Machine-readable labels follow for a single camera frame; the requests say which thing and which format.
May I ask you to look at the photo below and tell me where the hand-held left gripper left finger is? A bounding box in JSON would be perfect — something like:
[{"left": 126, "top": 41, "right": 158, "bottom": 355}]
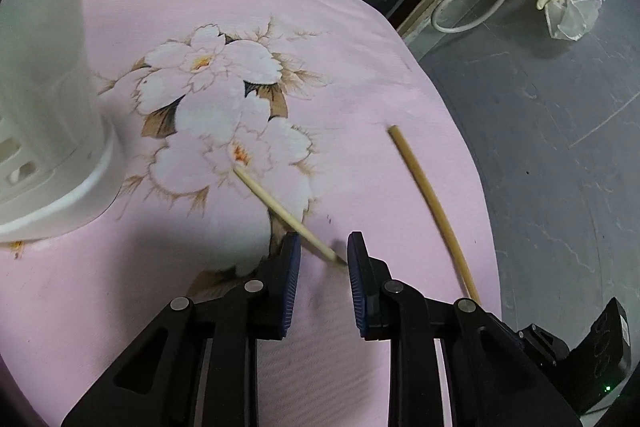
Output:
[{"left": 61, "top": 233, "right": 302, "bottom": 427}]

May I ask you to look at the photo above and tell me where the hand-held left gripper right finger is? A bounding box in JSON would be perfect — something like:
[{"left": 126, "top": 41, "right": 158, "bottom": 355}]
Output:
[{"left": 346, "top": 232, "right": 581, "bottom": 427}]

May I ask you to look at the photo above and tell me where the pale wooden chopstick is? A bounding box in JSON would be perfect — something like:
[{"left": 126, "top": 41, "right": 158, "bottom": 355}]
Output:
[{"left": 234, "top": 164, "right": 348, "bottom": 265}]

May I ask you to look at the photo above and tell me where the thick brown wooden chopstick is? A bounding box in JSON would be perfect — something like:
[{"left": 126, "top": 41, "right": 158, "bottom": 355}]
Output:
[{"left": 387, "top": 124, "right": 482, "bottom": 306}]

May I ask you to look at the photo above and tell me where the white plastic utensil holder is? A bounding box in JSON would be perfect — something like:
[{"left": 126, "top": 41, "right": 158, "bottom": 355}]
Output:
[{"left": 0, "top": 0, "right": 128, "bottom": 243}]

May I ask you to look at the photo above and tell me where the pink floral tablecloth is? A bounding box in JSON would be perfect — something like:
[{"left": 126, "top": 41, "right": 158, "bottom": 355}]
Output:
[{"left": 0, "top": 0, "right": 503, "bottom": 427}]

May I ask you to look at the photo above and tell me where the clear plastic bag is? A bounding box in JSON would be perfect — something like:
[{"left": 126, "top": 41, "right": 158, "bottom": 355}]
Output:
[{"left": 546, "top": 0, "right": 610, "bottom": 42}]

